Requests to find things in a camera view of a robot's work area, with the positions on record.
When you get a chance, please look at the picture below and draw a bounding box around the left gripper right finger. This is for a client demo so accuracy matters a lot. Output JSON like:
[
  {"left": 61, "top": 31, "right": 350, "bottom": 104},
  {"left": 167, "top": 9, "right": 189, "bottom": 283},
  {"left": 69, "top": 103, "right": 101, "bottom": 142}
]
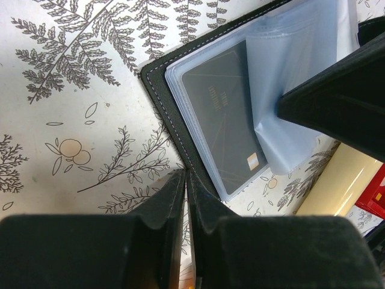
[{"left": 186, "top": 172, "right": 379, "bottom": 288}]

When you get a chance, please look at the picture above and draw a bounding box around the floral table mat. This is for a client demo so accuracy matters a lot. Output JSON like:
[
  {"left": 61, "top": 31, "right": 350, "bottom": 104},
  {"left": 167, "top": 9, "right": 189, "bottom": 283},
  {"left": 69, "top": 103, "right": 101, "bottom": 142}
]
[{"left": 0, "top": 0, "right": 385, "bottom": 289}]

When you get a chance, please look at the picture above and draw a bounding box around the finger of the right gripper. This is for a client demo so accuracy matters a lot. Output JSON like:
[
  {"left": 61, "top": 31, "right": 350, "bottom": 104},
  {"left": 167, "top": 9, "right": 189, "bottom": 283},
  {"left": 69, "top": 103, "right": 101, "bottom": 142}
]
[{"left": 277, "top": 34, "right": 384, "bottom": 162}]

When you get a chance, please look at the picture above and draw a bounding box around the orange toy car block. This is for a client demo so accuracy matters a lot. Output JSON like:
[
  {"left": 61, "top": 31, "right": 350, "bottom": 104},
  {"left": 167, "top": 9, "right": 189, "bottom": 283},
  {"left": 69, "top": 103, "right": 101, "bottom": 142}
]
[{"left": 179, "top": 264, "right": 196, "bottom": 289}]

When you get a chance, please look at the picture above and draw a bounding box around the red owl toy block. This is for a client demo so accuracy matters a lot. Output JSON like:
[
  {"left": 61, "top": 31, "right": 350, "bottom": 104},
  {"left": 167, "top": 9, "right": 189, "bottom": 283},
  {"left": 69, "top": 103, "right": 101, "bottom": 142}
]
[{"left": 355, "top": 164, "right": 385, "bottom": 219}]

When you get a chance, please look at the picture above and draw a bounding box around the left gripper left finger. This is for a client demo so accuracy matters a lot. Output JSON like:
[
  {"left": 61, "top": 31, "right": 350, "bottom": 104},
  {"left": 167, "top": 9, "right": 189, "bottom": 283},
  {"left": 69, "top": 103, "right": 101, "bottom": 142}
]
[{"left": 1, "top": 170, "right": 186, "bottom": 288}]

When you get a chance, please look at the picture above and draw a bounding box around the black leather card holder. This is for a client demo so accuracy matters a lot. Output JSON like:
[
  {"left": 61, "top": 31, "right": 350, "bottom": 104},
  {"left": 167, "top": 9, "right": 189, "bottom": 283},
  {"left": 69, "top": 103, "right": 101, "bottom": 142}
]
[{"left": 140, "top": 0, "right": 385, "bottom": 202}]

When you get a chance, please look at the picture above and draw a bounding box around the cream toy microphone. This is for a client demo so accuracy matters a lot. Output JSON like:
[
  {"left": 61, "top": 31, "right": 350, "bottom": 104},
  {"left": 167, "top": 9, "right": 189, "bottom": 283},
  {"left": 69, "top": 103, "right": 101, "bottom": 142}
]
[{"left": 296, "top": 143, "right": 383, "bottom": 217}]

